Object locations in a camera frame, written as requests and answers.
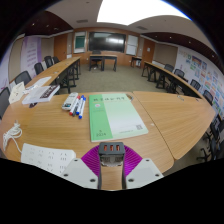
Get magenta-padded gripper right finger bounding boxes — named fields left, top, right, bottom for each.
left=121, top=145, right=165, bottom=190

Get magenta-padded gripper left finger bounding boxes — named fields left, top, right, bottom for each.
left=60, top=144, right=102, bottom=190

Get white power strip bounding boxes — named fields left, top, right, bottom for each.
left=20, top=142, right=77, bottom=177

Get black whiteboard marker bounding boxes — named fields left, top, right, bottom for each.
left=72, top=98, right=82, bottom=118

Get green and white booklet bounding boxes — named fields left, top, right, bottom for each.
left=88, top=92, right=150, bottom=143

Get red whiteboard marker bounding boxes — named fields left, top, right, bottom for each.
left=68, top=95, right=81, bottom=117

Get white remote control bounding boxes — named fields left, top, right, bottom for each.
left=61, top=92, right=80, bottom=111

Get row of black office chairs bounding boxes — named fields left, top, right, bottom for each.
left=0, top=55, right=61, bottom=121
left=163, top=63, right=224, bottom=163

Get white and maroon book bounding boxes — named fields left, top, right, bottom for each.
left=21, top=84, right=61, bottom=106

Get long wooden table row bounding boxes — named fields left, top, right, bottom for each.
left=24, top=55, right=82, bottom=94
left=141, top=60, right=204, bottom=100

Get white paper sheets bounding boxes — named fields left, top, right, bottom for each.
left=24, top=76, right=53, bottom=92

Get white paper box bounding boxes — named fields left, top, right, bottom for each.
left=8, top=81, right=26, bottom=105

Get black swivel chair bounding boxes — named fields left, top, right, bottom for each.
left=89, top=49, right=103, bottom=70

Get small wooden side table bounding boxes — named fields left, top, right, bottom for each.
left=130, top=55, right=143, bottom=69

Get wooden teacher desk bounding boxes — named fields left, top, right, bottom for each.
left=88, top=54, right=118, bottom=72

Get brown wooden door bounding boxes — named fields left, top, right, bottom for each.
left=141, top=38, right=156, bottom=68
left=53, top=33, right=69, bottom=62

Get bright ceiling light panel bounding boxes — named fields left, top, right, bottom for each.
left=96, top=0, right=191, bottom=27

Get white power strip cable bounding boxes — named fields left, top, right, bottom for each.
left=2, top=120, right=24, bottom=154

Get colourful wall picture display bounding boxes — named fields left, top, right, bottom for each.
left=174, top=46, right=224, bottom=118

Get large purple wall banner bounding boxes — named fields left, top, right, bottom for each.
left=0, top=49, right=11, bottom=91

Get narrow purple wall banner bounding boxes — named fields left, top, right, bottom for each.
left=20, top=35, right=43, bottom=79

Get white wall board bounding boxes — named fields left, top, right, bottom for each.
left=125, top=34, right=139, bottom=56

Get green wall board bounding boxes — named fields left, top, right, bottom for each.
left=73, top=31, right=87, bottom=54

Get large black wall screen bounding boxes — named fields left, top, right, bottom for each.
left=88, top=31, right=127, bottom=53

